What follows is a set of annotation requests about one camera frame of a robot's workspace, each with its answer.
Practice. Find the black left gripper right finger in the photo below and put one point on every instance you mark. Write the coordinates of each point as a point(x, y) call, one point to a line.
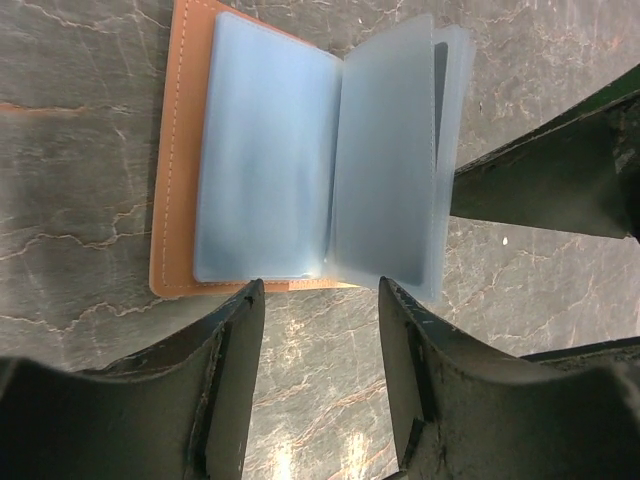
point(462, 409)

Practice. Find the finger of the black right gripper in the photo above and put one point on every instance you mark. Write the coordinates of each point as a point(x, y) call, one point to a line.
point(577, 173)

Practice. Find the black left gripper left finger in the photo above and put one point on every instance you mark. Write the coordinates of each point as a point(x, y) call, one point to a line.
point(178, 409)

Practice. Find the tan leather card holder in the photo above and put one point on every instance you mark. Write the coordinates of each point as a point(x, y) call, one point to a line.
point(282, 162)

